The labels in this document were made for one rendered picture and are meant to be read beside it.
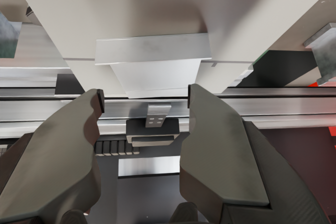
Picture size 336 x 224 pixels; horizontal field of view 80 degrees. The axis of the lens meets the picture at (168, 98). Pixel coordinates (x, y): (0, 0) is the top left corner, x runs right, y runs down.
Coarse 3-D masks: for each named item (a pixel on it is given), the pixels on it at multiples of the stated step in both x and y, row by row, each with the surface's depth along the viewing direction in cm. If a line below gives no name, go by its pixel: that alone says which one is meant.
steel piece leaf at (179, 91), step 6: (138, 90) 25; (144, 90) 25; (150, 90) 25; (156, 90) 25; (162, 90) 26; (168, 90) 26; (174, 90) 26; (180, 90) 26; (186, 90) 26; (132, 96) 27; (138, 96) 27; (144, 96) 27; (150, 96) 27; (156, 96) 27
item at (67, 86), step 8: (56, 80) 26; (64, 80) 26; (72, 80) 26; (56, 88) 26; (64, 88) 26; (72, 88) 26; (80, 88) 26; (56, 96) 26; (64, 96) 26; (72, 96) 26; (104, 96) 27; (160, 96) 29; (168, 96) 30; (176, 96) 30; (184, 96) 30
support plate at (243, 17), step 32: (32, 0) 12; (64, 0) 12; (96, 0) 12; (128, 0) 12; (160, 0) 12; (192, 0) 12; (224, 0) 13; (256, 0) 13; (288, 0) 13; (64, 32) 14; (96, 32) 15; (128, 32) 15; (160, 32) 15; (192, 32) 15; (224, 32) 16; (256, 32) 16; (224, 64) 20
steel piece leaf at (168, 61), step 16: (96, 48) 15; (112, 48) 15; (128, 48) 15; (144, 48) 15; (160, 48) 15; (176, 48) 15; (192, 48) 15; (208, 48) 15; (96, 64) 15; (112, 64) 19; (128, 64) 19; (144, 64) 19; (160, 64) 19; (176, 64) 19; (192, 64) 20; (128, 80) 22; (144, 80) 22; (160, 80) 23; (176, 80) 23; (192, 80) 23
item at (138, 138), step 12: (156, 108) 32; (168, 108) 32; (132, 120) 45; (144, 120) 45; (156, 120) 39; (168, 120) 46; (132, 132) 44; (144, 132) 44; (156, 132) 45; (168, 132) 45; (132, 144) 48; (144, 144) 49; (156, 144) 50; (168, 144) 52
